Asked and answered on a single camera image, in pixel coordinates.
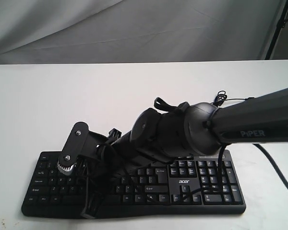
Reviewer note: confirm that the black tripod stand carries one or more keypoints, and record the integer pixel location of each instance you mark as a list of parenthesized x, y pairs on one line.
[(281, 23)]

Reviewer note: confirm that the grey backdrop cloth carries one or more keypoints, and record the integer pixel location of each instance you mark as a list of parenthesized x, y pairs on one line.
[(135, 31)]

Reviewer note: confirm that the black acer keyboard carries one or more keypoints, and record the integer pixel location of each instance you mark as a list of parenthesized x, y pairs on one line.
[(188, 186)]

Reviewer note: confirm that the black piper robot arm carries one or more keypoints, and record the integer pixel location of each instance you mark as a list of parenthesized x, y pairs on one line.
[(171, 160)]

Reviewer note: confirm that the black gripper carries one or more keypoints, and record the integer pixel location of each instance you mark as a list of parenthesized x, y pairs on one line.
[(108, 159)]

